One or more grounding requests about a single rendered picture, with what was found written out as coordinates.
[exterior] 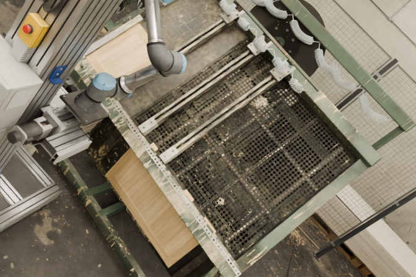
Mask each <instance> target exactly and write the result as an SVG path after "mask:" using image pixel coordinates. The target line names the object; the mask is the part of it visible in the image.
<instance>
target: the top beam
mask: <svg viewBox="0 0 416 277"><path fill-rule="evenodd" d="M216 1H217V2H218V3H219V2H220V1H221V0H216ZM226 1H227V2H228V4H229V5H231V4H234V0H226ZM231 6H232V5H231ZM240 17H241V18H244V19H245V20H246V21H247V22H248V23H249V27H250V28H253V29H255V30H252V29H248V30H247V31H244V30H243V31H244V32H245V33H246V34H247V36H248V37H249V38H250V39H251V40H252V41H253V40H254V39H255V37H256V30H257V38H259V37H260V36H262V34H263V33H264V32H263V31H262V30H261V29H260V28H259V27H258V26H257V25H256V24H255V23H254V22H253V20H252V19H251V18H250V17H249V16H248V15H247V14H246V13H243V14H241V15H240ZM267 48H269V49H267V50H265V52H262V53H263V54H264V55H265V56H266V57H267V58H268V60H270V62H271V63H272V60H273V58H274V51H275V56H276V57H279V58H280V59H281V60H282V62H283V61H285V60H286V59H287V58H286V57H285V56H284V55H283V53H282V52H281V51H280V50H279V49H278V48H277V47H276V45H275V44H272V45H270V46H269V47H267ZM271 49H273V50H271ZM285 78H286V79H287V81H289V80H290V79H291V78H292V73H289V74H288V75H287V76H285ZM293 79H297V80H298V82H299V84H301V85H303V87H302V88H303V90H311V91H310V92H309V91H302V92H301V93H299V94H300V95H301V96H302V97H303V99H304V100H305V101H306V102H307V103H308V104H309V105H310V106H311V107H312V109H313V110H314V111H315V112H316V113H317V114H318V116H319V117H320V118H321V119H322V120H323V121H324V122H325V123H326V124H327V126H328V127H329V128H330V129H331V130H332V131H333V133H335V134H336V135H337V137H338V138H339V139H340V140H341V141H342V143H343V144H344V145H345V146H346V147H347V148H348V149H349V150H350V151H351V152H352V154H353V155H354V156H355V157H356V158H357V159H359V158H360V159H362V160H363V161H364V162H365V164H366V165H367V166H368V168H369V167H372V166H373V165H374V164H376V163H377V162H378V161H379V160H380V159H381V156H380V155H379V154H378V153H377V151H376V150H375V149H374V148H373V147H372V146H371V145H370V144H369V143H368V142H367V141H366V140H365V139H364V137H363V136H362V135H361V134H360V133H359V132H358V130H357V129H356V128H354V126H353V125H352V124H351V123H350V122H349V121H348V120H347V119H346V118H345V116H344V115H343V114H342V113H341V112H340V111H339V110H338V109H337V108H336V107H335V106H334V105H333V103H332V102H331V101H330V100H329V99H328V98H327V97H326V95H325V94H324V93H323V92H322V91H321V90H320V91H318V92H317V91H316V90H315V89H314V88H313V86H312V85H311V84H310V83H309V82H308V81H307V79H305V78H304V76H302V75H301V73H300V72H299V71H298V70H297V69H295V70H294V71H293Z"/></svg>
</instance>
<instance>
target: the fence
mask: <svg viewBox="0 0 416 277"><path fill-rule="evenodd" d="M176 1H177V0H173V1H172V2H169V3H164V2H162V1H161V2H162V3H163V4H164V6H163V7H161V8H160V11H162V10H163V9H164V8H166V7H168V6H169V5H171V4H173V3H174V2H176ZM144 21H146V17H145V18H144V19H143V18H142V17H141V15H138V16H137V17H135V18H133V19H132V20H130V21H128V22H127V23H125V24H124V25H122V26H120V27H119V28H117V29H116V30H114V31H113V32H111V33H109V34H108V35H107V36H104V37H103V38H102V39H100V40H98V41H97V42H95V43H94V44H92V45H91V46H90V48H89V49H88V50H87V52H86V53H85V54H84V55H85V57H87V56H89V55H90V54H92V53H93V52H95V51H96V50H98V49H100V48H101V47H103V46H105V45H106V44H107V43H109V42H111V41H112V40H114V39H115V38H117V37H119V36H120V35H122V34H123V33H125V32H126V31H128V30H130V29H131V28H132V27H134V26H136V25H137V24H141V23H142V22H144Z"/></svg>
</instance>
